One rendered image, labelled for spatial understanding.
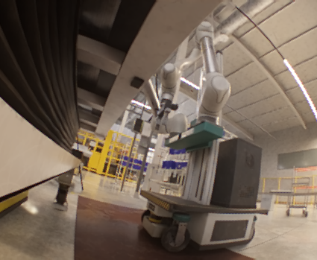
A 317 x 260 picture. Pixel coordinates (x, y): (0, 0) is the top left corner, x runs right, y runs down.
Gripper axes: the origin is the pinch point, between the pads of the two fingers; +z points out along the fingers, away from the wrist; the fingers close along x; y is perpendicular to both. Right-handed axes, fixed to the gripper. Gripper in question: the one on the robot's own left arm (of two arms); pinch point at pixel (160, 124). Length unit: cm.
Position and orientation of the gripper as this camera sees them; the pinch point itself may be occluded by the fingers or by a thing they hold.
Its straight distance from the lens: 105.5
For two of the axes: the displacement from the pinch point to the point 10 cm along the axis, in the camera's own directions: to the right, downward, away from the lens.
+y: -9.1, -3.1, -2.6
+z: -2.2, 9.2, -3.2
